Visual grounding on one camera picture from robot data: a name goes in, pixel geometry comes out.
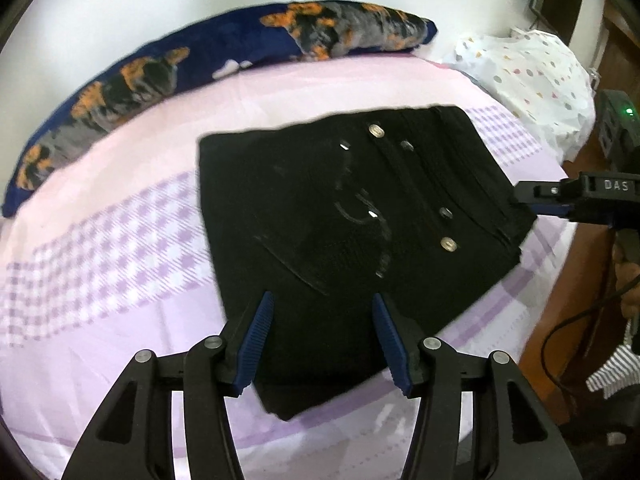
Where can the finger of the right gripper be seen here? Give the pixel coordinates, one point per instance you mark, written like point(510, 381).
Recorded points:
point(539, 193)
point(550, 210)

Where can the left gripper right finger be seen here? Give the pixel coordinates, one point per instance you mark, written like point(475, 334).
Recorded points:
point(478, 417)

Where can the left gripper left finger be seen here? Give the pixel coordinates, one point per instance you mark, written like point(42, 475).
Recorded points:
point(129, 435)

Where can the black denim pants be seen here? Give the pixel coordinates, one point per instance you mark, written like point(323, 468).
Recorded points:
point(407, 205)

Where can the person's right hand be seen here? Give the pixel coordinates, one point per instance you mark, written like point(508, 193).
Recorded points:
point(625, 272)

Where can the white polka dot pillow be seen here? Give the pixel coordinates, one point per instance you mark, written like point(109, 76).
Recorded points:
point(540, 80)

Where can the striped shirt sleeve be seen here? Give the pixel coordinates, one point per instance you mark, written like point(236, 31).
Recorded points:
point(620, 371)

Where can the lilac checked bed sheet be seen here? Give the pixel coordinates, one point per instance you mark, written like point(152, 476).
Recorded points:
point(109, 257)

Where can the navy dog print bolster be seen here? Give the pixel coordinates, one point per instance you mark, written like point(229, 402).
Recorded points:
point(199, 54)

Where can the wooden bed frame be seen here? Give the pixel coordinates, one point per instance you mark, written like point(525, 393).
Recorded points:
point(557, 362)

